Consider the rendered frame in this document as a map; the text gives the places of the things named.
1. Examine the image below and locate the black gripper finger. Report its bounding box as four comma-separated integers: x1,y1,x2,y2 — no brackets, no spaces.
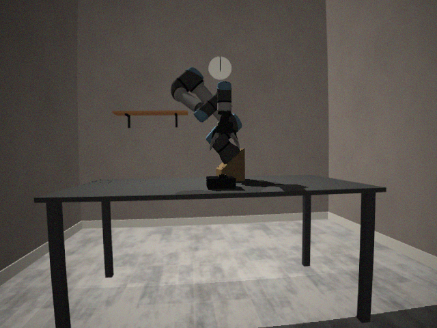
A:
230,129,240,150
210,127,219,150

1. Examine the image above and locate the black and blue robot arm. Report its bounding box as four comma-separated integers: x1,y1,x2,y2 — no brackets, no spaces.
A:
171,67,242,164

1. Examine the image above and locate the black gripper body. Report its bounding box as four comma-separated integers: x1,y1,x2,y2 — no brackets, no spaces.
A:
218,111,233,135

